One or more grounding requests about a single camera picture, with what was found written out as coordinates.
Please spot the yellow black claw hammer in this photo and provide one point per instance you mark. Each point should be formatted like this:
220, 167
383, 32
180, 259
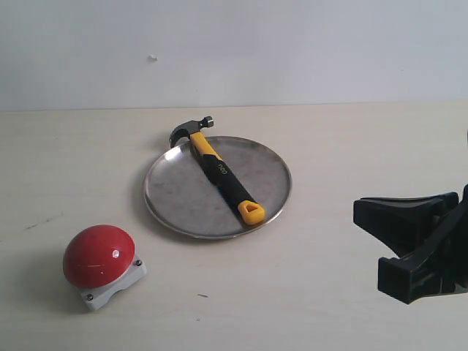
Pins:
217, 171

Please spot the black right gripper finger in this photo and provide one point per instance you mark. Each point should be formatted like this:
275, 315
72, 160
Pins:
403, 224
437, 267

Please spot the red dome push button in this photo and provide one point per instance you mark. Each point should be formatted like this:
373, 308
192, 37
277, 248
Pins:
101, 261

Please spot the round steel plate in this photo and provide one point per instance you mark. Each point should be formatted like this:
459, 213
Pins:
179, 195

